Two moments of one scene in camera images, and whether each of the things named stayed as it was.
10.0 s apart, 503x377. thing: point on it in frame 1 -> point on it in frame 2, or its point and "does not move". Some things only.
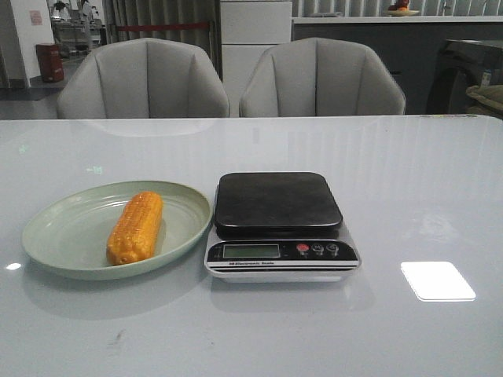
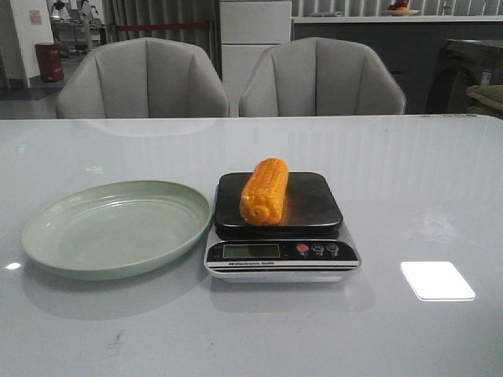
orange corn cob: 135,232 -> 263,195
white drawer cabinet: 247,27 does not move
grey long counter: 409,44 does not move
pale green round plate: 67,236 does not move
